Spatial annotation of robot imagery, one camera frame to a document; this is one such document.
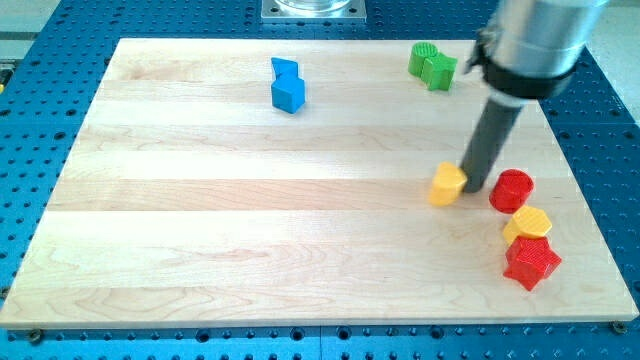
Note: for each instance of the blue triangle block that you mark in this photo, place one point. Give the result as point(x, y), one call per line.
point(284, 67)

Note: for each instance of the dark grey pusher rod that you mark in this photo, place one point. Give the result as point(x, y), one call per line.
point(490, 133)

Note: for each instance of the yellow heart block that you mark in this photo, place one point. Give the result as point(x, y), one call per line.
point(447, 184)

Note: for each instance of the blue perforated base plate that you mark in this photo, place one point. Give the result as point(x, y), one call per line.
point(50, 92)

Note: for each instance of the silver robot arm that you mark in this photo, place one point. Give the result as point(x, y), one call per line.
point(527, 51)

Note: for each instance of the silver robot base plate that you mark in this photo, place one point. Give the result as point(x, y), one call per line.
point(312, 10)

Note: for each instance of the yellow hexagon block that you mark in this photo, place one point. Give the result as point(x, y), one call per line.
point(529, 222)

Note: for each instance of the wooden board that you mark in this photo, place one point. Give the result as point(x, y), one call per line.
point(189, 200)

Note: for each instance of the green star block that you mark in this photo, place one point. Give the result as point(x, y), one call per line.
point(438, 72)

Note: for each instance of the blue cube block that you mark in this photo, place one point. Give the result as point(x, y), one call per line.
point(288, 93)

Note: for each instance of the red cylinder block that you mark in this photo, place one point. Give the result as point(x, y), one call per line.
point(511, 191)

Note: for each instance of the green cylinder block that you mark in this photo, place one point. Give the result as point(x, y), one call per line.
point(420, 51)

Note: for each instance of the red star block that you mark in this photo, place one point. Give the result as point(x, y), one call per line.
point(529, 261)

